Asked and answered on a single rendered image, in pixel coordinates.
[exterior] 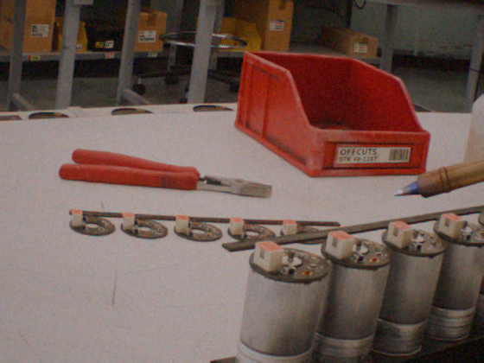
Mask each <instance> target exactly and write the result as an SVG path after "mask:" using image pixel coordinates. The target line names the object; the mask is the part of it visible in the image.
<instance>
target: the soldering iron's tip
mask: <svg viewBox="0 0 484 363"><path fill-rule="evenodd" d="M411 195H420V192H419V189H418V185H417V181H414V182H413V183H411V184H408V185H406V186H405V187H403V188H401V189H399V190H398V191H396V192H395V193H394V196H411Z"/></svg>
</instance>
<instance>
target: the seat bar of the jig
mask: <svg viewBox="0 0 484 363"><path fill-rule="evenodd" d="M482 356H484V325H483V326H481V325H478V324H476V323H472V325H471V329H470V331H469V336H468V337H467V338H465V339H463V340H458V341H443V340H437V339H433V338H429V337H428V336H424V338H423V343H422V346H421V350H420V351H419V353H416V354H413V355H411V356H391V355H383V354H382V353H376V352H374V351H372V350H371V352H370V354H369V357H368V361H367V363H464V362H467V361H470V360H474V359H477V358H480V357H482ZM235 361H236V356H235V357H227V358H223V359H218V360H210V363H235Z"/></svg>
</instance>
